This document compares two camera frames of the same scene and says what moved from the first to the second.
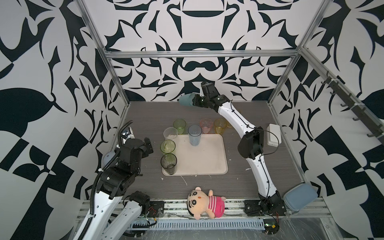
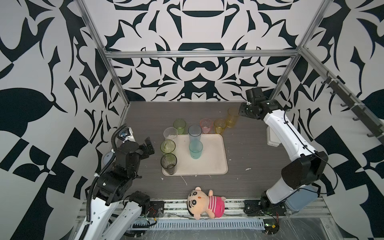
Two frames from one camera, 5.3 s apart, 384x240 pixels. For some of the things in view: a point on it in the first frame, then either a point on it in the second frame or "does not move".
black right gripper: [195, 100] -> [242, 109]
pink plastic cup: [206, 124] does not move
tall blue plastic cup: [194, 132] does not move
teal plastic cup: [186, 100] -> [196, 147]
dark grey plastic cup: [168, 161] does not move
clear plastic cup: [170, 133] does not move
